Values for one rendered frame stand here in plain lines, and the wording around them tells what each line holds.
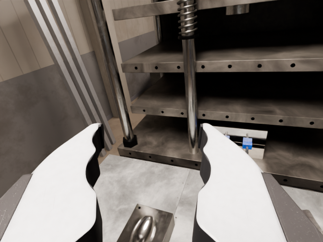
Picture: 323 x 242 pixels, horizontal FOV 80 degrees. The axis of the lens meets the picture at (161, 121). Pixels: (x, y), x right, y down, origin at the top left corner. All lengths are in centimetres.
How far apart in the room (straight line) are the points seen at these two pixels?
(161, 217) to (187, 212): 13
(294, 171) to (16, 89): 239
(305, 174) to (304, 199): 17
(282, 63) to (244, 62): 14
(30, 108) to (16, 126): 22
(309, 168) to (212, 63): 67
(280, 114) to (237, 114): 18
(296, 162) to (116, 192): 89
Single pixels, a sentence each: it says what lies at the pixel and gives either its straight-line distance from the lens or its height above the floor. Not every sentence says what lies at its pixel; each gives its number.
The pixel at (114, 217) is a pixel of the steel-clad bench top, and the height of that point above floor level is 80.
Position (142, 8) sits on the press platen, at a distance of 101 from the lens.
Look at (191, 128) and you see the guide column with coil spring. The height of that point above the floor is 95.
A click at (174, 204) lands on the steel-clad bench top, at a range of 89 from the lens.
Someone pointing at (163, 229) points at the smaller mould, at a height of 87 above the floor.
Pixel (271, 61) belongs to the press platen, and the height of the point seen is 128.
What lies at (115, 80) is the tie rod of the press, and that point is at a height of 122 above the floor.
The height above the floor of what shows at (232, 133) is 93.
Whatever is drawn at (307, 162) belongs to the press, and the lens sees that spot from 120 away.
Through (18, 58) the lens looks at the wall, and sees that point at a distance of 250.
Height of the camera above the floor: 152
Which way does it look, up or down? 30 degrees down
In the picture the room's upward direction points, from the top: 8 degrees counter-clockwise
